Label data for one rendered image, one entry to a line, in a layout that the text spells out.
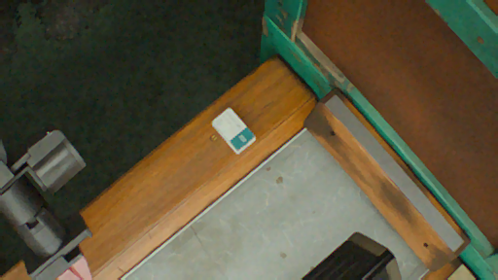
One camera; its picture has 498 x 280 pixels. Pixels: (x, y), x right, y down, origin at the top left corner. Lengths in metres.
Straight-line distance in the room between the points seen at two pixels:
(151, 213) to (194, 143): 0.12
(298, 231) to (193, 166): 0.19
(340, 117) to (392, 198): 0.14
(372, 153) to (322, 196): 0.14
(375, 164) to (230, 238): 0.25
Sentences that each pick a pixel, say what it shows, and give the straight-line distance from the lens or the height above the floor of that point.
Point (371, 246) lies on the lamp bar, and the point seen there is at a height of 1.09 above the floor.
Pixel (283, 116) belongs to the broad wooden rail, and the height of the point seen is 0.76.
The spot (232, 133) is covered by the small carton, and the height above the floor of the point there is 0.78.
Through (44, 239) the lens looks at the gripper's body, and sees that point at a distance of 0.85.
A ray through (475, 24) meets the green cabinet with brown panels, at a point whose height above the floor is 1.25.
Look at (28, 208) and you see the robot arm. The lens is 0.83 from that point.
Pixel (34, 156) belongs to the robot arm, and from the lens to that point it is 0.82.
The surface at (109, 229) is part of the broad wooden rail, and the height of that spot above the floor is 0.76.
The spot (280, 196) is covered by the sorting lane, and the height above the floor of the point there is 0.74.
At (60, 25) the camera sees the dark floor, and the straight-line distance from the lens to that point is 2.02.
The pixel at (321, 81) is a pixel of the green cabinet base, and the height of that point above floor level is 0.82.
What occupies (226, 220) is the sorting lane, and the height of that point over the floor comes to 0.74.
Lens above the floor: 1.77
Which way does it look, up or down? 75 degrees down
